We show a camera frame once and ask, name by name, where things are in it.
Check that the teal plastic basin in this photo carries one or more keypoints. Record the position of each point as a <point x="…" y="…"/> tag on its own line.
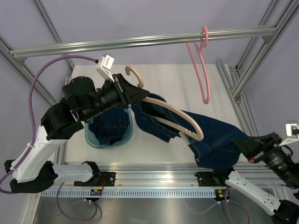
<point x="109" y="130"/>

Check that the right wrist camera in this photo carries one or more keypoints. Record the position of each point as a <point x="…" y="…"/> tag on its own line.
<point x="290" y="133"/>

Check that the right aluminium frame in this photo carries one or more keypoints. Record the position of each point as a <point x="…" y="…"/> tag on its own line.
<point x="236" y="77"/>

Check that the dark denim skirt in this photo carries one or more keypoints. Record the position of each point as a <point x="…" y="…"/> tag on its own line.
<point x="109" y="126"/>

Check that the beige wooden hanger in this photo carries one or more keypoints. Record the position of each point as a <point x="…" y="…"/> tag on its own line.
<point x="198" y="135"/>

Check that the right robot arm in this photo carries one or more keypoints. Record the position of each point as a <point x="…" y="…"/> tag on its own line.
<point x="281" y="211"/>

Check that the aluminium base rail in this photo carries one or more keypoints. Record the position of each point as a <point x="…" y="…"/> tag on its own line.
<point x="180" y="175"/>

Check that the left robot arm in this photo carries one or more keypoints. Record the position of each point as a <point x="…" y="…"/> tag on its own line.
<point x="32" y="171"/>

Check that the slotted cable duct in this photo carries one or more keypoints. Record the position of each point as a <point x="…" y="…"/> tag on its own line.
<point x="130" y="193"/>

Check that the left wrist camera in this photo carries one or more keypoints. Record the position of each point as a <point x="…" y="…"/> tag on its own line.
<point x="104" y="66"/>

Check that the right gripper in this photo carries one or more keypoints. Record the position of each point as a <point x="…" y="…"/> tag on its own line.
<point x="250" y="145"/>

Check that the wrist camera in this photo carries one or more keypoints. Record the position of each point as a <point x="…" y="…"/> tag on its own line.
<point x="290" y="133"/>
<point x="104" y="66"/>

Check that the aluminium hanging rail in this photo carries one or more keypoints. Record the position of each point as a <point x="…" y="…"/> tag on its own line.
<point x="141" y="41"/>

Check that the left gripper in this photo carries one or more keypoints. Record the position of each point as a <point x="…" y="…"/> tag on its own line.
<point x="127" y="93"/>

